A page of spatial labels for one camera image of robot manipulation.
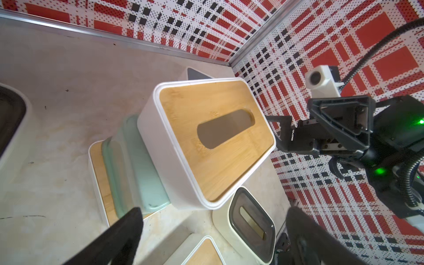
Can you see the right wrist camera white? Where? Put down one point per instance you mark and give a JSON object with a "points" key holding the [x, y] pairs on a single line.
{"points": [[324, 81]]}

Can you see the large white box bamboo lid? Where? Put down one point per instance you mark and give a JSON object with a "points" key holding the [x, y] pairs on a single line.
{"points": [[101, 183]]}

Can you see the cream tissue box dark lid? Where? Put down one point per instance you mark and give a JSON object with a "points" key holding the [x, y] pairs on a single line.
{"points": [[18, 130]]}

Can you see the mint green tissue box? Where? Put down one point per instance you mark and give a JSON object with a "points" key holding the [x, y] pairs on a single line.
{"points": [[133, 178]]}

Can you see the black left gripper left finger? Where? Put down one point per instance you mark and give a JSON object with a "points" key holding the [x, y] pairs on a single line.
{"points": [[116, 246]]}

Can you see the white tissue box grey lid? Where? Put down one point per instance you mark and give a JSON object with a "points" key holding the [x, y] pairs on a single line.
{"points": [[191, 74]]}

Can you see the cream box dark lid front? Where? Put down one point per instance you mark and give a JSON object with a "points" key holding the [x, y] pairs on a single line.
{"points": [[247, 227]]}

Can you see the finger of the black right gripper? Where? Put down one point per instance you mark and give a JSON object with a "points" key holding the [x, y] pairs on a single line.
{"points": [[283, 139]]}

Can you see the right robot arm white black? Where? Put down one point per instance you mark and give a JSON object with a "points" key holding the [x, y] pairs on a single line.
{"points": [[402, 190]]}

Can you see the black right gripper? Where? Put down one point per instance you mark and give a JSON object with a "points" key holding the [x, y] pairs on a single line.
{"points": [[362, 133]]}

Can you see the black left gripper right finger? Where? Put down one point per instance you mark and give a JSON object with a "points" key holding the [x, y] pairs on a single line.
{"points": [[312, 245]]}

